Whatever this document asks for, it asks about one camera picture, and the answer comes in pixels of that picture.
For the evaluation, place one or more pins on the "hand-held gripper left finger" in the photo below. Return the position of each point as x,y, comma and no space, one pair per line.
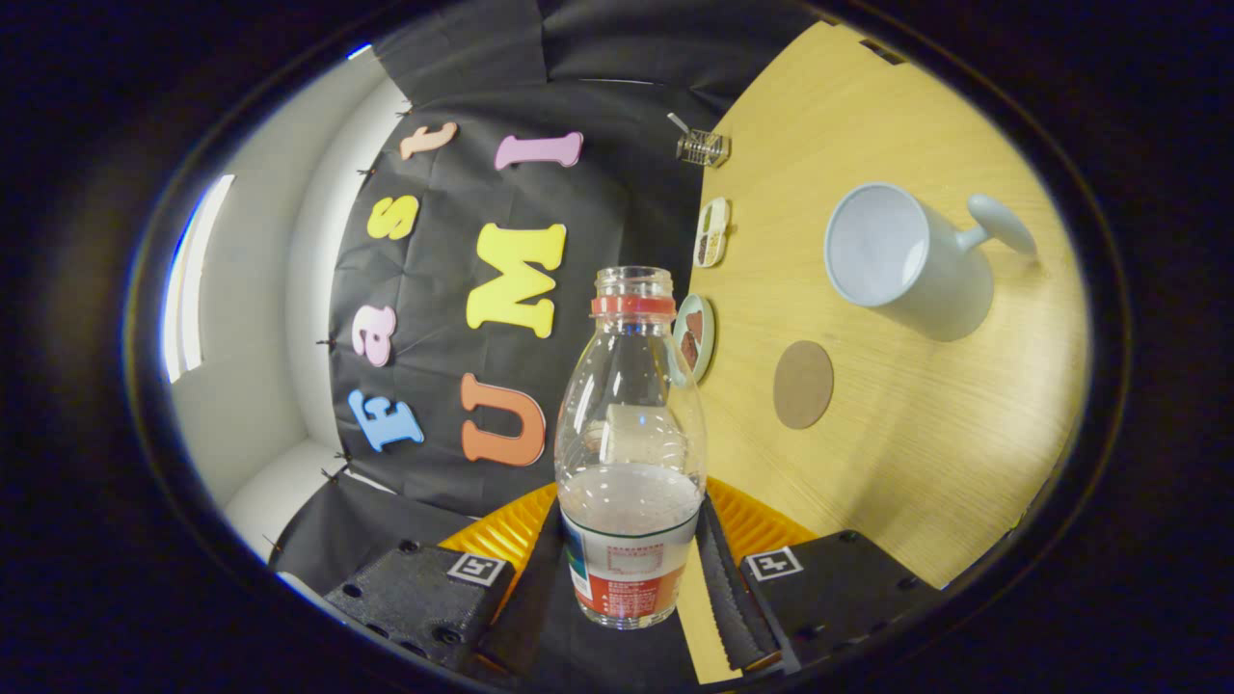
525,607

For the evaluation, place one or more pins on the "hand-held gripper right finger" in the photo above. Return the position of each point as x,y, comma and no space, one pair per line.
733,602

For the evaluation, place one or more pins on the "clear juice bottle red label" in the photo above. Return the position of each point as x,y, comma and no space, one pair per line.
629,540

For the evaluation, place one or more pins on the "round brown coaster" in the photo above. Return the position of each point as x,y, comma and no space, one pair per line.
802,386

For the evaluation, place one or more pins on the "brown meat piece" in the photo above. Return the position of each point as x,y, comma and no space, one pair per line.
688,352
695,325

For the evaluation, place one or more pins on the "wooden table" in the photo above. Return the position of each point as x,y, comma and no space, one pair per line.
925,424

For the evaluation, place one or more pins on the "pale green plate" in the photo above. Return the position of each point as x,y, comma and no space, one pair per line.
706,333

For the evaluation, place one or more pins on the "small white snack dish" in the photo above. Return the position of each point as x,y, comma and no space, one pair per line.
711,231

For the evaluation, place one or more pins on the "long ceiling light panel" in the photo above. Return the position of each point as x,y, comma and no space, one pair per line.
193,289

